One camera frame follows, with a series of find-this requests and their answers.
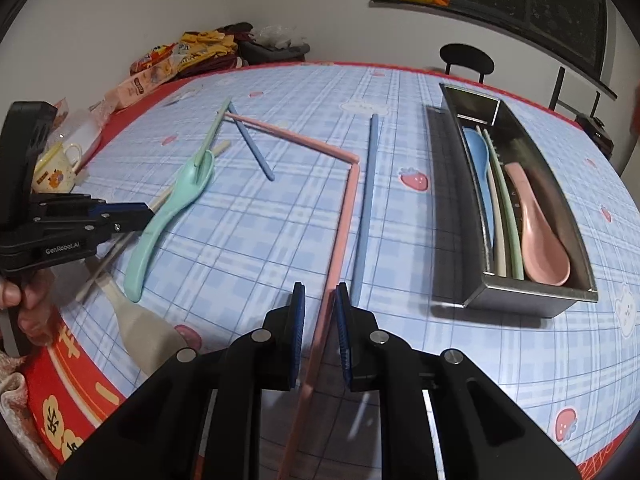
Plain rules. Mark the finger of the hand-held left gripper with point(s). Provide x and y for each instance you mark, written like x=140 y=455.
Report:
x=127 y=222
x=125 y=206

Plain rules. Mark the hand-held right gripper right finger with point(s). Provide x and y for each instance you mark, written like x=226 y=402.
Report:
x=342 y=332

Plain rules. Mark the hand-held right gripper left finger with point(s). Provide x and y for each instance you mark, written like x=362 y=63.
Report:
x=298 y=332

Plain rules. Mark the green spoon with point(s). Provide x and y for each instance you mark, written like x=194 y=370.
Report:
x=150 y=240

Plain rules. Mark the pink chopstick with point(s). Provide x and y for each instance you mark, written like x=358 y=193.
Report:
x=340 y=240
x=290 y=135

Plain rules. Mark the beige spoon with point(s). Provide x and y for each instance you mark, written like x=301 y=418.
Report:
x=140 y=330

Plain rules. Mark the beige chopstick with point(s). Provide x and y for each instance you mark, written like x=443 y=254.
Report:
x=496 y=232
x=221 y=148

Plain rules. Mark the green chopstick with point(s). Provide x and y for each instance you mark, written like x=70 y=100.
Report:
x=217 y=127
x=510 y=232

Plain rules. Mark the blue chopstick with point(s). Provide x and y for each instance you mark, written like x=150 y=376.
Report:
x=367 y=200
x=252 y=145

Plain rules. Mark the pink spoon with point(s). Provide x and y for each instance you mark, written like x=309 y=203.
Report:
x=540 y=255

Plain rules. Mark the blue spoon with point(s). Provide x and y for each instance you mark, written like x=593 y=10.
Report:
x=477 y=160

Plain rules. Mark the metal utensil tray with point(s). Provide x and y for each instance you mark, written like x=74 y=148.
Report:
x=552 y=195

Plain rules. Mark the person's left hand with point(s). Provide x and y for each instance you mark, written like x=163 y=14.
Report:
x=37 y=305

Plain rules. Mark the yellow printed cup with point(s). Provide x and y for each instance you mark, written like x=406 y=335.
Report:
x=57 y=170

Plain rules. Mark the blue plaid table mat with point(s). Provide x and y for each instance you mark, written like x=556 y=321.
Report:
x=280 y=220

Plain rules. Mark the pink biscuit package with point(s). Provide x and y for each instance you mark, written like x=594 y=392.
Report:
x=140 y=85

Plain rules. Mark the orange snack bag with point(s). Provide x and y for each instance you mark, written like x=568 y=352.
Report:
x=152 y=57

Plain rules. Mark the red tablecloth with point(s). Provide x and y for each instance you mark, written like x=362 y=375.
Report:
x=55 y=390

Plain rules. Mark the grey chair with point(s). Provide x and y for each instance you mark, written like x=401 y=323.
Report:
x=275 y=54

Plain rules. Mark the clear plastic bag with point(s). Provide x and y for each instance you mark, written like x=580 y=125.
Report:
x=277 y=36

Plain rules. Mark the black round stool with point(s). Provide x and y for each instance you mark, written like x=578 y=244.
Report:
x=467 y=57

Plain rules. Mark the black window sill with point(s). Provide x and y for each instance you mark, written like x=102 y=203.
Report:
x=500 y=22

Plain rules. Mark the dark window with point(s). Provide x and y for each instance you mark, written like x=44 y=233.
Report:
x=500 y=0

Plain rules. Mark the black metal frame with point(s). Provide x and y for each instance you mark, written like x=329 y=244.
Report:
x=556 y=87

